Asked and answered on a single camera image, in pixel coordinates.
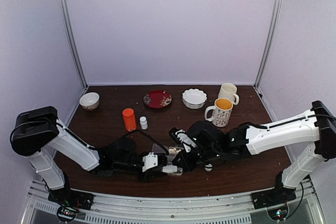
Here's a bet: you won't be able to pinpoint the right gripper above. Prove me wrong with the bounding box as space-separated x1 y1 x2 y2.
173 146 221 173

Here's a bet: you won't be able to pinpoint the clear plastic pill organizer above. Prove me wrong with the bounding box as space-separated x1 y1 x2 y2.
152 143 184 165

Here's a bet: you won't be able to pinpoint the white bottle cap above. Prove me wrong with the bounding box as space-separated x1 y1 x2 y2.
204 164 213 172

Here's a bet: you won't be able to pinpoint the small white pill bottle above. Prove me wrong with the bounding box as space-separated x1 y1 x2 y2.
139 116 148 130
161 165 183 176

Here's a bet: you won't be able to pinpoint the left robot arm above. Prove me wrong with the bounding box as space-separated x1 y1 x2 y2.
9 106 176 205

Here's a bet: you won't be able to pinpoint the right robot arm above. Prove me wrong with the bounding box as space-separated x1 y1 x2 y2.
169 101 335 204

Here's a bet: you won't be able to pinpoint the white pills in organizer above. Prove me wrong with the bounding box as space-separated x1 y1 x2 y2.
169 147 182 154

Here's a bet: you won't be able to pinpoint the orange pill bottle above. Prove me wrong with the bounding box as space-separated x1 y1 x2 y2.
122 108 137 132

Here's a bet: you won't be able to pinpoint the white floral mug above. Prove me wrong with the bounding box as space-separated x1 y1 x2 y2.
204 98 234 127

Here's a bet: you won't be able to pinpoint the white scalloped bowl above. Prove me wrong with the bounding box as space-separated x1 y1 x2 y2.
182 89 207 110

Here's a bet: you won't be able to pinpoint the red floral plate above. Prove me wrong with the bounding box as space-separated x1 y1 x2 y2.
143 90 172 109

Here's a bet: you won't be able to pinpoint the cream ribbed mug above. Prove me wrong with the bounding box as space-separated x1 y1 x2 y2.
218 83 239 105

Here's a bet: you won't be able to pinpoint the white ceramic bowl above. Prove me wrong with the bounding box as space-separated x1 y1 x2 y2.
79 92 100 111

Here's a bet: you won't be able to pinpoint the left round circuit board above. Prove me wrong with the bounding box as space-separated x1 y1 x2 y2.
56 206 78 222

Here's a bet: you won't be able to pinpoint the round circuit board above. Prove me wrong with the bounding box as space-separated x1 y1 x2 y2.
267 206 289 222
56 206 78 222

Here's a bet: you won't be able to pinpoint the right round circuit board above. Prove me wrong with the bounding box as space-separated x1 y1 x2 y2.
267 206 289 222

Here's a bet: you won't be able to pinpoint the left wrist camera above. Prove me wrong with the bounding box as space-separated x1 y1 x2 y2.
142 152 167 173

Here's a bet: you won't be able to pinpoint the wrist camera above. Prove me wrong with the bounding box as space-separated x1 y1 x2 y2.
169 127 196 153
142 152 167 173

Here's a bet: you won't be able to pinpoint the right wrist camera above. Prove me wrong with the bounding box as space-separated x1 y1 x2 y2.
169 127 196 153

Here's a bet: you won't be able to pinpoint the front aluminium rail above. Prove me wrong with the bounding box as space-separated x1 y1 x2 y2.
19 179 327 223

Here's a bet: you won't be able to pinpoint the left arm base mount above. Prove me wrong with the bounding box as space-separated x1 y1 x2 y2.
46 172 94 210

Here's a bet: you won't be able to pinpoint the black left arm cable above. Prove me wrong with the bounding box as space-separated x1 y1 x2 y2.
55 120 170 156

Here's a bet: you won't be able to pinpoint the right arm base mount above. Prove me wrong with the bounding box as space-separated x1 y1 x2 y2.
251 172 296 209

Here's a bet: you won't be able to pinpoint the right aluminium frame post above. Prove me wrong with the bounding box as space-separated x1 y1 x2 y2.
254 0 283 90

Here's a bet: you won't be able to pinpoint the aluminium frame post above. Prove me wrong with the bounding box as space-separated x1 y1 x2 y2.
254 0 283 90
60 0 88 90

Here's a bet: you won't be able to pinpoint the left aluminium frame post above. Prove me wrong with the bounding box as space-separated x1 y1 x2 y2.
60 0 88 90

